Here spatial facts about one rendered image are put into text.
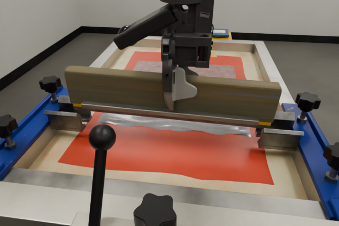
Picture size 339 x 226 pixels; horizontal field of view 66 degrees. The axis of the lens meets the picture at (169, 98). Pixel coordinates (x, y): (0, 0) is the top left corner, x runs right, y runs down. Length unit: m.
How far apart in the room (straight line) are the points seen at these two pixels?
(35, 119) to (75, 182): 0.21
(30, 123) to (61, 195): 0.26
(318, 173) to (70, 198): 0.38
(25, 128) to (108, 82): 0.20
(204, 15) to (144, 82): 0.16
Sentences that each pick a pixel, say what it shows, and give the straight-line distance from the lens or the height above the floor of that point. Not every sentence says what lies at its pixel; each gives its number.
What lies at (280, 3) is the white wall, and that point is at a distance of 4.31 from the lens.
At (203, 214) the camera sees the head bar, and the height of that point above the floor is 1.04.
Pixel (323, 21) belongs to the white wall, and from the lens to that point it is 4.56.
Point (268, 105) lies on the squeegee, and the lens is 0.51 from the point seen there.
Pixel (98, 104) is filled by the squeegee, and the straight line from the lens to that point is 0.54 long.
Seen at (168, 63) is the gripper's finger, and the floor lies 1.15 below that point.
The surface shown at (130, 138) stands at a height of 0.96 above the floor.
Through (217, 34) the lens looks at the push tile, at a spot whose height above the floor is 0.97.
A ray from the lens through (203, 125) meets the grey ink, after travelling 0.61.
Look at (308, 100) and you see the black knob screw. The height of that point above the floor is 1.06.
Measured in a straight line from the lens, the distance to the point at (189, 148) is 0.56.
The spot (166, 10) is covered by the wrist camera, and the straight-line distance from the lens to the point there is 0.43.
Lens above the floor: 1.33
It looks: 31 degrees down
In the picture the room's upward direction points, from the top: straight up
